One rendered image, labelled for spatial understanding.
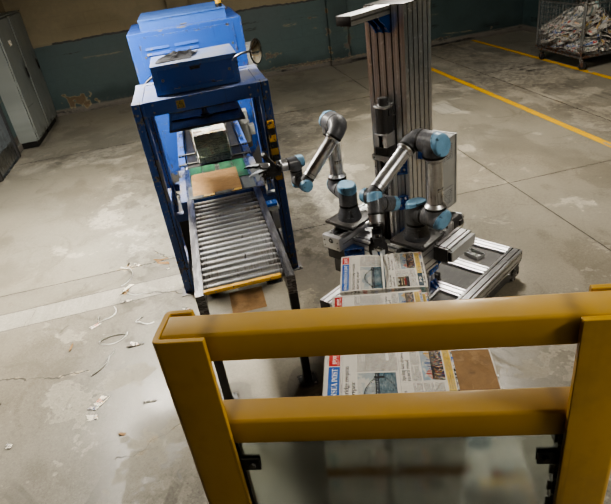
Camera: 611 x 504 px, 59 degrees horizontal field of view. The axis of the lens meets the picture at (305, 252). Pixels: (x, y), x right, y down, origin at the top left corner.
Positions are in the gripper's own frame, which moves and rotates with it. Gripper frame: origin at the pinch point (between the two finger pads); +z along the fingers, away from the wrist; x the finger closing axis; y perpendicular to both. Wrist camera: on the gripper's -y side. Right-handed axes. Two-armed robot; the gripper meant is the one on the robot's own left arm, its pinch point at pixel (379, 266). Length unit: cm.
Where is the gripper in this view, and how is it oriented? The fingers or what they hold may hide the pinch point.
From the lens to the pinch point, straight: 259.7
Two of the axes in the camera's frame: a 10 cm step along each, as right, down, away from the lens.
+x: -9.9, 0.7, 1.3
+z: 0.8, 10.0, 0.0
